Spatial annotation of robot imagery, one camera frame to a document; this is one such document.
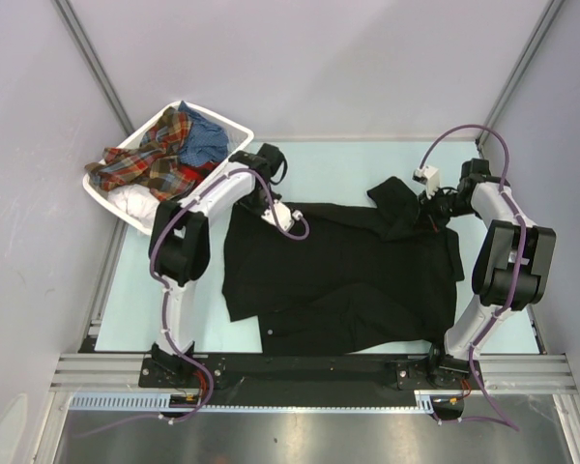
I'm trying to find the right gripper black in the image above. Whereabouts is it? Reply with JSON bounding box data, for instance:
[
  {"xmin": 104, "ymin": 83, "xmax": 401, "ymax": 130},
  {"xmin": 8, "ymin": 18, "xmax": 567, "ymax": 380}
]
[{"xmin": 414, "ymin": 185, "xmax": 477, "ymax": 232}]

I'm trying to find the black long sleeve shirt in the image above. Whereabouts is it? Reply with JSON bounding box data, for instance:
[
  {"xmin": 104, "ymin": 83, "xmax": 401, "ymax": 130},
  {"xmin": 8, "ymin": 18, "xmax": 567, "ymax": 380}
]
[{"xmin": 222, "ymin": 177, "xmax": 464, "ymax": 356}]

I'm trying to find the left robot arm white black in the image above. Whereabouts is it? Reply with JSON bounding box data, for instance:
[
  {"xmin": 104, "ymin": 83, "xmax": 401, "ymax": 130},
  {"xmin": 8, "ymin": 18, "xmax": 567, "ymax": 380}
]
[{"xmin": 149, "ymin": 144, "xmax": 295, "ymax": 387}]

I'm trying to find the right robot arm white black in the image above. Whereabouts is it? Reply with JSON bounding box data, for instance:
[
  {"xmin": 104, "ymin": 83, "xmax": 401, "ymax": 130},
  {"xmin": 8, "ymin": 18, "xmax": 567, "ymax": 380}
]
[{"xmin": 413, "ymin": 159, "xmax": 557, "ymax": 388}]

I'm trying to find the plaid long sleeve shirt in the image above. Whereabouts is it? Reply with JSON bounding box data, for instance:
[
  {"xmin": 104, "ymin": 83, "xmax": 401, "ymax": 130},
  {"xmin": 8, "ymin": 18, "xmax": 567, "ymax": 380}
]
[{"xmin": 85, "ymin": 107, "xmax": 196, "ymax": 201}]

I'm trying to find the red shirt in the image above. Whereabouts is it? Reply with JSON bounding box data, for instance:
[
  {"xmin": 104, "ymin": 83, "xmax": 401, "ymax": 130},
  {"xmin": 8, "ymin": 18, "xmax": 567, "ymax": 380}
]
[{"xmin": 179, "ymin": 162, "xmax": 218, "ymax": 187}]

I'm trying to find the white laundry basket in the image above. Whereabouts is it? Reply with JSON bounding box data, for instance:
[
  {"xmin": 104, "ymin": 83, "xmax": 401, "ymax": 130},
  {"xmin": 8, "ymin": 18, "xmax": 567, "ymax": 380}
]
[{"xmin": 83, "ymin": 101, "xmax": 254, "ymax": 235}]

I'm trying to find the blue shirt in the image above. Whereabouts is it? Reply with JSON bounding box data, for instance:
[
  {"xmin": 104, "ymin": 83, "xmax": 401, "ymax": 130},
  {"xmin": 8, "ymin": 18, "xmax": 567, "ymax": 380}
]
[{"xmin": 179, "ymin": 101, "xmax": 229, "ymax": 167}]

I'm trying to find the white shirt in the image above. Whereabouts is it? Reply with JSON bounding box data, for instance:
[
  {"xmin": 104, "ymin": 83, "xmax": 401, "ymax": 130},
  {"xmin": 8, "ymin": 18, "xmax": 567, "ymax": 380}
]
[{"xmin": 107, "ymin": 185, "xmax": 160, "ymax": 228}]

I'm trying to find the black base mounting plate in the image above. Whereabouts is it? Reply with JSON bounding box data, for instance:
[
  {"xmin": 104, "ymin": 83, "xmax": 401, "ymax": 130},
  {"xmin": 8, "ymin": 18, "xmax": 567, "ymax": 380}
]
[{"xmin": 138, "ymin": 352, "xmax": 479, "ymax": 408}]

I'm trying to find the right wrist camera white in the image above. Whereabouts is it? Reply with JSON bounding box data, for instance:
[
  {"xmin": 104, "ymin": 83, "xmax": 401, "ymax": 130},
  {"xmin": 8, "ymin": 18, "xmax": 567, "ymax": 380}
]
[{"xmin": 412, "ymin": 165, "xmax": 441, "ymax": 199}]

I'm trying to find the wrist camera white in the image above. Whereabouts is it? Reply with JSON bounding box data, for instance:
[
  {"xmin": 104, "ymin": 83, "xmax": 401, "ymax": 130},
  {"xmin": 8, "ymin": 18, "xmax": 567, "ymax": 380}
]
[
  {"xmin": 261, "ymin": 200, "xmax": 303, "ymax": 232},
  {"xmin": 412, "ymin": 165, "xmax": 441, "ymax": 199}
]

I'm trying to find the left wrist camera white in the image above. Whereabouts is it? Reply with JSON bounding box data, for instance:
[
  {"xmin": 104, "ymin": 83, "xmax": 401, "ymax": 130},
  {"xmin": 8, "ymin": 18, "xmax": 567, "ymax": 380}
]
[{"xmin": 261, "ymin": 200, "xmax": 303, "ymax": 232}]

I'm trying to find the white slotted cable duct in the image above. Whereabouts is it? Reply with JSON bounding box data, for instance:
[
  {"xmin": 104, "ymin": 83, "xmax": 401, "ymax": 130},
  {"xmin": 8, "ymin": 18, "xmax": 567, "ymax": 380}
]
[{"xmin": 70, "ymin": 391, "xmax": 464, "ymax": 420}]

